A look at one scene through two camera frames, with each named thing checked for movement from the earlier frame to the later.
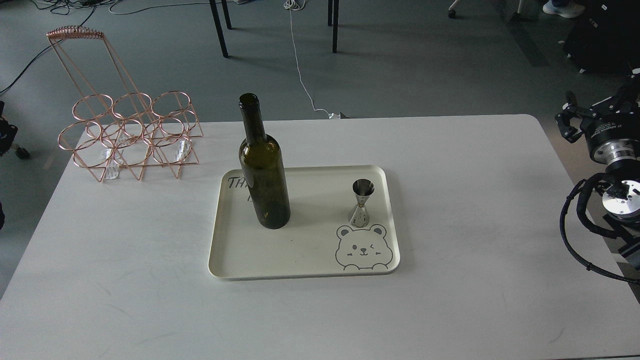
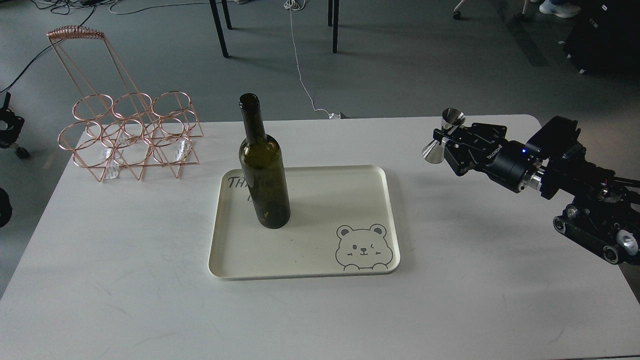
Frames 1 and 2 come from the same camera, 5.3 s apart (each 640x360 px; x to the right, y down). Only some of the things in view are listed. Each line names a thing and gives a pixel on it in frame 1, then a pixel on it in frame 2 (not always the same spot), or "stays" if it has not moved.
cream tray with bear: [318, 239] stays
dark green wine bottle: [261, 157] stays
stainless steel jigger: [362, 188] to [434, 152]
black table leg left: [216, 17] stays
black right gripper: [614, 119] to [483, 148]
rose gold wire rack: [113, 127] stays
